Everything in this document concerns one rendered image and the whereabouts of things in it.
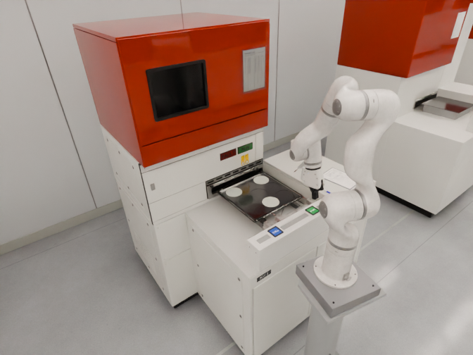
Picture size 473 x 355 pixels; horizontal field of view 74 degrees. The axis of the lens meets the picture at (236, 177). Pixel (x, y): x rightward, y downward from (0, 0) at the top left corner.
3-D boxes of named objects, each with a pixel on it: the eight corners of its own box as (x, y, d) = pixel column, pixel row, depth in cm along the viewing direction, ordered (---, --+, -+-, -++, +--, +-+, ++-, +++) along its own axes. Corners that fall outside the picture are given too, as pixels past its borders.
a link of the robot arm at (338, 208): (363, 247, 127) (377, 199, 115) (322, 255, 123) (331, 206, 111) (347, 229, 137) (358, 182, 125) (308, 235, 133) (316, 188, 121)
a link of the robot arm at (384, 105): (329, 213, 128) (364, 207, 132) (345, 229, 118) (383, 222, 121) (345, 87, 107) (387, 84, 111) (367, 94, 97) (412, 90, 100)
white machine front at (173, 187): (152, 224, 180) (138, 163, 159) (260, 176, 220) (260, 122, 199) (154, 227, 178) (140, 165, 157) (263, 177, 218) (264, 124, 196)
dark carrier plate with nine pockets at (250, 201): (219, 191, 192) (219, 191, 192) (262, 173, 209) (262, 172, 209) (255, 220, 169) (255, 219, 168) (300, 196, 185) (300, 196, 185)
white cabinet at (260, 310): (198, 299, 232) (184, 213, 188) (291, 242, 279) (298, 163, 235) (252, 372, 188) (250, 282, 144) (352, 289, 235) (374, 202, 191)
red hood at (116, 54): (100, 124, 205) (71, 23, 174) (205, 97, 245) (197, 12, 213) (144, 168, 153) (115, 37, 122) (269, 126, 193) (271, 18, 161)
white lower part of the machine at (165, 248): (136, 256, 271) (113, 176, 227) (216, 218, 311) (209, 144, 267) (173, 315, 222) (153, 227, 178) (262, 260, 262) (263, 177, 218)
